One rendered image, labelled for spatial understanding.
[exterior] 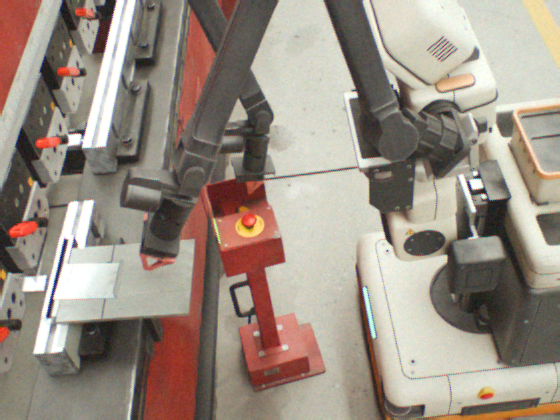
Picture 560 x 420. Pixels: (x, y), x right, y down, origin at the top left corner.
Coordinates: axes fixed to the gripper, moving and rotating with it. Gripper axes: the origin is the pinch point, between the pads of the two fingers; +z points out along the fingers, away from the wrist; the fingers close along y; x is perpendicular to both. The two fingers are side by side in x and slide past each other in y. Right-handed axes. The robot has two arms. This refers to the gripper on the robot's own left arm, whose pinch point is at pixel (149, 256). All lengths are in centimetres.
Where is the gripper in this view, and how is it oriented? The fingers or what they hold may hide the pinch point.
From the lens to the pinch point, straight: 137.1
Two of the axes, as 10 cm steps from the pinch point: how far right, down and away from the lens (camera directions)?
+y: 0.2, 7.6, -6.5
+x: 9.0, 2.6, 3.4
